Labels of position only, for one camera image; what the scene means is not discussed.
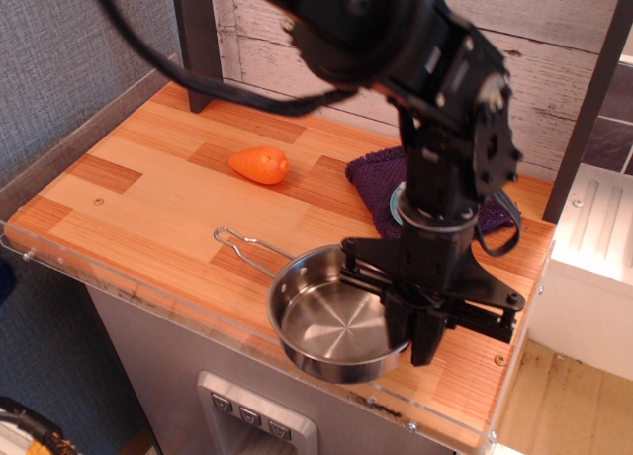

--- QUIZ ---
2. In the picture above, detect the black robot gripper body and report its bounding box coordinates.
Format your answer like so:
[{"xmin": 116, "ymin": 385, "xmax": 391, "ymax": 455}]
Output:
[{"xmin": 340, "ymin": 220, "xmax": 526, "ymax": 343}]

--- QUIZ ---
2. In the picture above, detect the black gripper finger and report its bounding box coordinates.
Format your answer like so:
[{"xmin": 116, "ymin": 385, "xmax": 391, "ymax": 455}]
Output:
[
  {"xmin": 384, "ymin": 294, "xmax": 419, "ymax": 351},
  {"xmin": 411, "ymin": 310, "xmax": 447, "ymax": 367}
]

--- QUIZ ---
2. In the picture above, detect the stainless steel pan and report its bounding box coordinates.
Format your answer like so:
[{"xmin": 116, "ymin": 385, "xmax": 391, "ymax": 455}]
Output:
[{"xmin": 214, "ymin": 227, "xmax": 410, "ymax": 384}]

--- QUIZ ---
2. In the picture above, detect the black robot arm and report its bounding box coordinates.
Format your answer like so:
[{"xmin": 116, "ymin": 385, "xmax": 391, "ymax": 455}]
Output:
[{"xmin": 266, "ymin": 0, "xmax": 525, "ymax": 366}]

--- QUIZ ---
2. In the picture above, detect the purple folded rag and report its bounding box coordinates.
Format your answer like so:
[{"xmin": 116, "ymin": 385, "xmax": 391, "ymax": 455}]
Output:
[{"xmin": 345, "ymin": 146, "xmax": 516, "ymax": 239}]

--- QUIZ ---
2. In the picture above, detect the teal scrub brush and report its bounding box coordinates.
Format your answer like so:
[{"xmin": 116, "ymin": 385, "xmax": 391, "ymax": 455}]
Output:
[{"xmin": 389, "ymin": 182, "xmax": 405, "ymax": 226}]

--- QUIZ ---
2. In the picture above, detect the orange toy carrot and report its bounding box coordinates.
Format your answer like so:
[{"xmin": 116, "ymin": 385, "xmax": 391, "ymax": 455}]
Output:
[{"xmin": 228, "ymin": 146, "xmax": 290, "ymax": 185}]

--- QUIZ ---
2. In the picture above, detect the silver dispenser button panel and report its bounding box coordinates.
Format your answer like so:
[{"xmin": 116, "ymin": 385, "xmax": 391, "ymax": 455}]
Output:
[{"xmin": 197, "ymin": 371, "xmax": 319, "ymax": 454}]

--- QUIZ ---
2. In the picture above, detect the grey toy fridge cabinet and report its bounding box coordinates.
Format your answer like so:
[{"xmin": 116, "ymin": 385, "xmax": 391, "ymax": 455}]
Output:
[{"xmin": 89, "ymin": 288, "xmax": 450, "ymax": 454}]

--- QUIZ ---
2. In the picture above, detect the orange black object bottom left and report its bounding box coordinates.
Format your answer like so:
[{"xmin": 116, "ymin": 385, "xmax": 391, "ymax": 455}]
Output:
[{"xmin": 1, "ymin": 411, "xmax": 78, "ymax": 455}]

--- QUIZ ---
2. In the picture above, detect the clear acrylic edge guard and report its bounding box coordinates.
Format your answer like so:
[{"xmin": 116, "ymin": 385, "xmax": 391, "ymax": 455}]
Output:
[{"xmin": 3, "ymin": 213, "xmax": 529, "ymax": 454}]

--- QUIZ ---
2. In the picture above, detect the dark grey right post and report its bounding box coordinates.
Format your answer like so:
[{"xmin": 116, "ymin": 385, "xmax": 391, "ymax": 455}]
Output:
[{"xmin": 542, "ymin": 0, "xmax": 632, "ymax": 224}]

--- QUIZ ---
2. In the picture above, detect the dark grey post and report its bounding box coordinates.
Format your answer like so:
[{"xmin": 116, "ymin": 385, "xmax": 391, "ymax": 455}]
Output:
[
  {"xmin": 170, "ymin": 0, "xmax": 224, "ymax": 114},
  {"xmin": 542, "ymin": 0, "xmax": 632, "ymax": 224}
]

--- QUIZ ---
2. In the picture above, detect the dark grey left post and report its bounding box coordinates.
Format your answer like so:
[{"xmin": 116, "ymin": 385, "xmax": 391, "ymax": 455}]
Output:
[{"xmin": 170, "ymin": 0, "xmax": 224, "ymax": 114}]

